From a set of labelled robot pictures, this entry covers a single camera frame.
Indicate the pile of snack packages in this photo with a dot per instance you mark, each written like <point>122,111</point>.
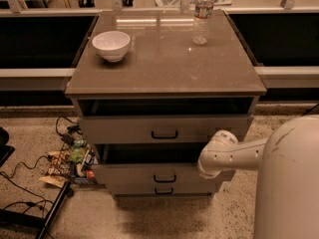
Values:
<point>71,163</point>

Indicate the grey bottom drawer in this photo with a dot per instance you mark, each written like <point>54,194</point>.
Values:
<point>163,189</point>

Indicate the white ceramic bowl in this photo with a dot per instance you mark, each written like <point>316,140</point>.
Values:
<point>112,45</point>

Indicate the black tripod leg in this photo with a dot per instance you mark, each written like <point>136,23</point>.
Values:
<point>311,110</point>

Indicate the grey drawer cabinet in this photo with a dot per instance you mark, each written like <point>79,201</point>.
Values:
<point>164,73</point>

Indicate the black power adapter with cable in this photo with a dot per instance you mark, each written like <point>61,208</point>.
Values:
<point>68,135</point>

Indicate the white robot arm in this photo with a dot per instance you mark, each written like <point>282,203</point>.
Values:
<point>287,189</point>

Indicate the clear plastic water bottle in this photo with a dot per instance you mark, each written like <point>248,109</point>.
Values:
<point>202,14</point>

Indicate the black object at left edge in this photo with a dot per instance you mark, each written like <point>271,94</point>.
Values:
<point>5,149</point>

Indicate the grey top drawer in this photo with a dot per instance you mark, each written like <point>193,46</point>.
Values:
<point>161,129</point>

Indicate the grey drawer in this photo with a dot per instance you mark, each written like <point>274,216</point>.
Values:
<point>159,163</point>
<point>163,189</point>
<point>161,129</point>

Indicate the black stand leg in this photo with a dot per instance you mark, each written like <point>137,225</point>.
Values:
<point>42,224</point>

